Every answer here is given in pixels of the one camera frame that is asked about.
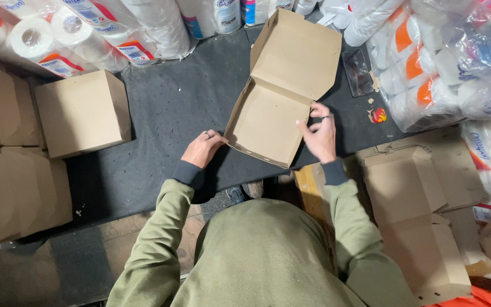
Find pink blue label towel pack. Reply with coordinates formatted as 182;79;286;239
240;0;296;26

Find person's left hand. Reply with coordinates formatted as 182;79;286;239
181;130;229;169

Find clear bag of paper rolls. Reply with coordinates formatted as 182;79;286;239
412;0;491;121

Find orange label paper roll pack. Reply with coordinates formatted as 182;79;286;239
344;0;464;133

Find white plastic wrapped rolls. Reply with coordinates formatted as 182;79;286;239
293;0;353;27

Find person's brown shoe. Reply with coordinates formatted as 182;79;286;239
242;179;265;199

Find wrapped white paper towel pack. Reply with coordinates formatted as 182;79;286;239
60;0;196;67

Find person's green sweatshirt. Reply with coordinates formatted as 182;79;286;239
106;159;421;307

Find red label paper towel pack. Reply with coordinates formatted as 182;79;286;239
0;0;129;78

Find person's grey shoe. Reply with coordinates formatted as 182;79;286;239
226;186;247;206

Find stack of folded cardboard boxes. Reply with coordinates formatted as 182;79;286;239
0;55;74;252

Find person's right hand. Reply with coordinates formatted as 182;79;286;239
295;102;337;165

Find wooden plank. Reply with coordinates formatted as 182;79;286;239
293;164;336;256

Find orange cloth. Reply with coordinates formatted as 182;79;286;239
425;285;491;307

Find clear plastic tray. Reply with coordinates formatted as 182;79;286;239
341;49;374;98

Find pile of flat cardboard blanks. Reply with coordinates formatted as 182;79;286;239
355;127;490;307

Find closed brown cardboard box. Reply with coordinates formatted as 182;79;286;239
34;69;132;159

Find dark grey felt mat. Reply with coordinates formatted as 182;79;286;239
64;28;404;227

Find red and yellow sticker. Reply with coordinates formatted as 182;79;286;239
370;107;388;125

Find brown cardboard box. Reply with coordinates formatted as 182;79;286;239
34;69;132;159
224;8;343;169

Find blue label paper towel pack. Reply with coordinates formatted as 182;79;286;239
176;0;242;40

